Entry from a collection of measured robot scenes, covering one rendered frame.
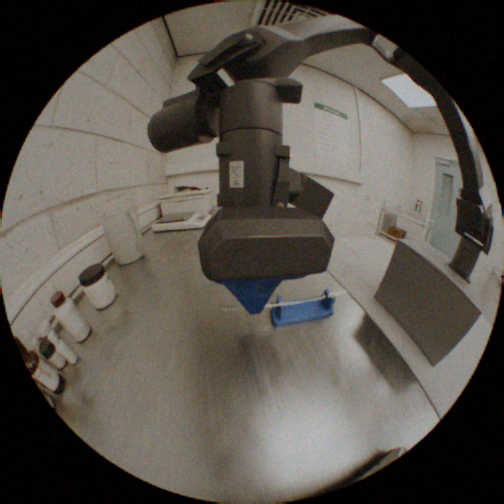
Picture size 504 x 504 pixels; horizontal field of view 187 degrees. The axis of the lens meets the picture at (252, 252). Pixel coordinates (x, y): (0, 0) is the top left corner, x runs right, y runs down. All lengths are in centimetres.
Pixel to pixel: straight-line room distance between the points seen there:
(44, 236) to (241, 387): 51
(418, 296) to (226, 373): 30
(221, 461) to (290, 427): 8
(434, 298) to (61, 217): 78
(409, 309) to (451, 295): 8
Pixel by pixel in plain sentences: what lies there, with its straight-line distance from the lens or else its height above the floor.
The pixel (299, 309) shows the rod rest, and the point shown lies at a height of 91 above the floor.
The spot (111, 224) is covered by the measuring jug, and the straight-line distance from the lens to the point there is 46.
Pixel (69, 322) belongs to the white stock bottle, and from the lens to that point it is 32.
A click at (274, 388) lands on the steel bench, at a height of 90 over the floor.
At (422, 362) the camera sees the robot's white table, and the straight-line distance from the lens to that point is 32.
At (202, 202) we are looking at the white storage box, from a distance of 86.
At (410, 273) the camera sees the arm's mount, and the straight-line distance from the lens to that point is 30.
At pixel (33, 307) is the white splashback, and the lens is 44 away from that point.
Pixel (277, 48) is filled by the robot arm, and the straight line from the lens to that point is 17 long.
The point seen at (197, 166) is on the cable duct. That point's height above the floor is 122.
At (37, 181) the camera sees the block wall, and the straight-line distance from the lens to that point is 52.
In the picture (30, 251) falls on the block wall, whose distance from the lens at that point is 48.
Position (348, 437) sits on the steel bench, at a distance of 21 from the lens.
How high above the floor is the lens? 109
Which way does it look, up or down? 26 degrees down
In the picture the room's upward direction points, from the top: straight up
